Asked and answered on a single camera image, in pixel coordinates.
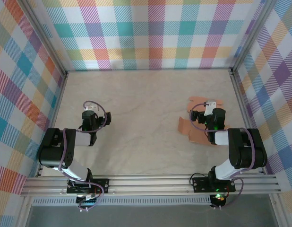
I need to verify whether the orange paper box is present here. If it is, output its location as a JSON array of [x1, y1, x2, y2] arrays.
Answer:
[[178, 96, 231, 144]]

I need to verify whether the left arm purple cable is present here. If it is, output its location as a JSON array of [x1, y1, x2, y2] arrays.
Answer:
[[58, 100, 108, 212]]

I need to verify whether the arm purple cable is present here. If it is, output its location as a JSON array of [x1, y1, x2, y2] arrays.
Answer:
[[189, 102, 258, 210], [58, 100, 108, 212]]

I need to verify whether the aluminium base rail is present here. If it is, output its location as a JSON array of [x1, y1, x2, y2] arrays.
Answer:
[[20, 174, 283, 197]]

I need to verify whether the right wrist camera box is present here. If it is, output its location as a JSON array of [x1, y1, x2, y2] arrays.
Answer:
[[204, 101, 217, 117]]

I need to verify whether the aluminium side rail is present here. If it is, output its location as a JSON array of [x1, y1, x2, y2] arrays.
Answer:
[[230, 70, 266, 175], [36, 70, 69, 178]]

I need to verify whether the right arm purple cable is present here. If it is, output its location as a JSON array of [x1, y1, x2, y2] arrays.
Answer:
[[189, 102, 258, 210]]

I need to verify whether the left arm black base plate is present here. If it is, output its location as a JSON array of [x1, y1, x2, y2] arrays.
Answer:
[[66, 178, 110, 194]]

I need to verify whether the aluminium frame post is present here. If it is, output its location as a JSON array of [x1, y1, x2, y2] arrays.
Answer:
[[230, 0, 280, 74], [19, 0, 69, 76]]

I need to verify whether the grey slotted cable duct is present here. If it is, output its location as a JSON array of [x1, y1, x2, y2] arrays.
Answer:
[[32, 197, 212, 206]]

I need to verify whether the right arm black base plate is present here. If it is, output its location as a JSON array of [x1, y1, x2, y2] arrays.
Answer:
[[192, 176, 236, 193]]

